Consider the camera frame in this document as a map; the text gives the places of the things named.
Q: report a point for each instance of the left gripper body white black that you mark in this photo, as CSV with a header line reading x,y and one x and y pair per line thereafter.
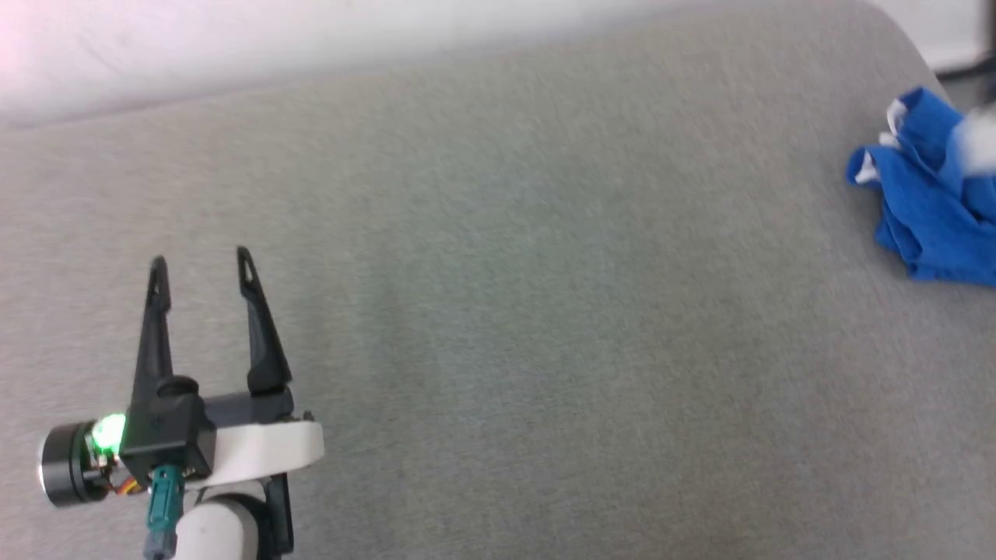
x,y
257,447

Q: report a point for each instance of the grey fabric sofa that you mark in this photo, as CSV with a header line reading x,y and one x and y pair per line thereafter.
x,y
498,311

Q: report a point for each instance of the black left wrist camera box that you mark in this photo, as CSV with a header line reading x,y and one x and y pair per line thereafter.
x,y
167,432

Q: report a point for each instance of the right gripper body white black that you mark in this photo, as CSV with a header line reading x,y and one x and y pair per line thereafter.
x,y
979,140

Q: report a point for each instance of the blue garment with white stripe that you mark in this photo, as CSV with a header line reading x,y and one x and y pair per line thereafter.
x,y
930,210

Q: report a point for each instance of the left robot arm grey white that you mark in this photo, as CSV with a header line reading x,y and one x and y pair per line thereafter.
x,y
218,533

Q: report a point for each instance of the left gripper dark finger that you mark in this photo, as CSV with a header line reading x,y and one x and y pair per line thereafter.
x,y
156,334
263,334

